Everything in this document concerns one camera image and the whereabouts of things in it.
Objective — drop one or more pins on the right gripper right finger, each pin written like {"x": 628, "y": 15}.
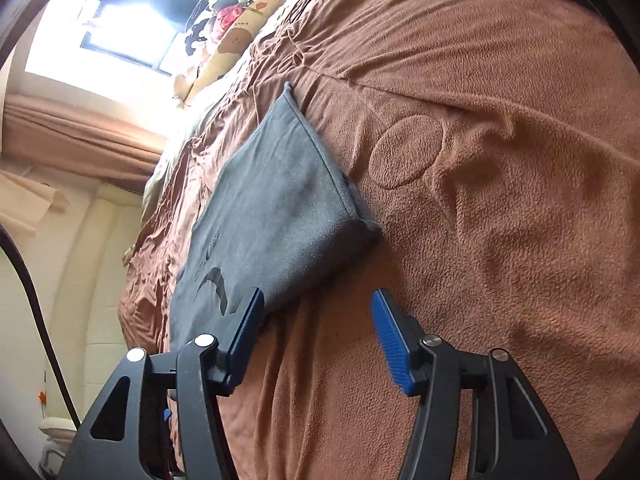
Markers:
{"x": 513, "y": 435}

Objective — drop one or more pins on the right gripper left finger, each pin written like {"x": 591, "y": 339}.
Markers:
{"x": 125, "y": 432}

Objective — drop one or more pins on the grey t-shirt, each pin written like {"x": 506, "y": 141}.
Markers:
{"x": 282, "y": 217}

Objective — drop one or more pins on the cream padded headboard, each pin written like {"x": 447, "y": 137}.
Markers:
{"x": 75, "y": 259}

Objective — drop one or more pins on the beige green bed sheet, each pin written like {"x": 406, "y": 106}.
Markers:
{"x": 193, "y": 123}

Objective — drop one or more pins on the cream cloth on air conditioner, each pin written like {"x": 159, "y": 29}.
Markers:
{"x": 25, "y": 202}

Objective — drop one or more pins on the brown curtain right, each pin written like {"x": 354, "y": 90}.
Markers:
{"x": 69, "y": 138}

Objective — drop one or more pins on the brown bed blanket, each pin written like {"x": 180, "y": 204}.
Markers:
{"x": 497, "y": 144}

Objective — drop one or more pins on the red pink plush toy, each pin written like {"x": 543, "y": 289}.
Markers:
{"x": 225, "y": 18}

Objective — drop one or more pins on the bear print pillow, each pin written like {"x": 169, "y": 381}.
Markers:
{"x": 216, "y": 58}

